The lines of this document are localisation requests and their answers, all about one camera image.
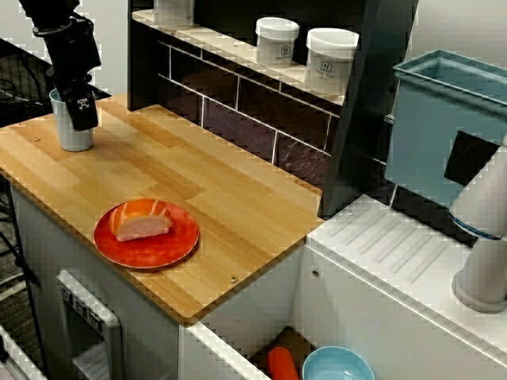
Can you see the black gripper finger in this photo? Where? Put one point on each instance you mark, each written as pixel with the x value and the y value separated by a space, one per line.
pixel 60 94
pixel 82 112

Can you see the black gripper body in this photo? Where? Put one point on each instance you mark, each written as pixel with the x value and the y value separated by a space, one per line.
pixel 73 55

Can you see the light blue plastic cup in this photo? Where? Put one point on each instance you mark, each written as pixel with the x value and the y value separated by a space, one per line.
pixel 75 140

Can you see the salmon sushi toy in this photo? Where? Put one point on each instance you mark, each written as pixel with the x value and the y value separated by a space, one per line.
pixel 138 227

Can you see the plain white container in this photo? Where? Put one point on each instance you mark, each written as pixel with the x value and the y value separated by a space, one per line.
pixel 174 14

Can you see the dark tile backsplash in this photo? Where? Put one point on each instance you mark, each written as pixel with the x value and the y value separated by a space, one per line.
pixel 222 118

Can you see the red round plate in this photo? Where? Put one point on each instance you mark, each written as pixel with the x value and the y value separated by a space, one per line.
pixel 158 253

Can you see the white dishwasher door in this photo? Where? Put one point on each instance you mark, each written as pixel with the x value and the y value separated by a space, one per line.
pixel 91 316

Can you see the white labelled jar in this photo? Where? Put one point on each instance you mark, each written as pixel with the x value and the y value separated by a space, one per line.
pixel 330 63
pixel 277 43

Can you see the white kitchen cabinet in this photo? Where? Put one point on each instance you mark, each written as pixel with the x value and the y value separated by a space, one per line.
pixel 150 316

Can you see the dark upright panel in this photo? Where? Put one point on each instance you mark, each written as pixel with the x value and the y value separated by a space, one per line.
pixel 364 99

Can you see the white toy sink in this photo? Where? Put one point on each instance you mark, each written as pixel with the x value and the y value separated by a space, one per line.
pixel 376 237

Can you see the orange toy carrot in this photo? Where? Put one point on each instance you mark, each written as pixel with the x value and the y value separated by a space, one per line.
pixel 282 364

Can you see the teal plastic dish bin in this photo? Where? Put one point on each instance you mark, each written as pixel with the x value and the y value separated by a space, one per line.
pixel 420 130

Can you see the light blue bowl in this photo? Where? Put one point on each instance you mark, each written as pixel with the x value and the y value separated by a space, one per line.
pixel 336 366

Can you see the black rectangular patch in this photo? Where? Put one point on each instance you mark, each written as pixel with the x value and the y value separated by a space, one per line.
pixel 469 158

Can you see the grey toy faucet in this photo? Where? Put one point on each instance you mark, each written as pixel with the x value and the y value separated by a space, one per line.
pixel 479 198

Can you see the cream wall shelf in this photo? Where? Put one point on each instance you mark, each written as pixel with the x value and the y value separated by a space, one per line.
pixel 229 49

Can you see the aluminium frame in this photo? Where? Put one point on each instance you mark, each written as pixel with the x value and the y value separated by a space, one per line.
pixel 12 356

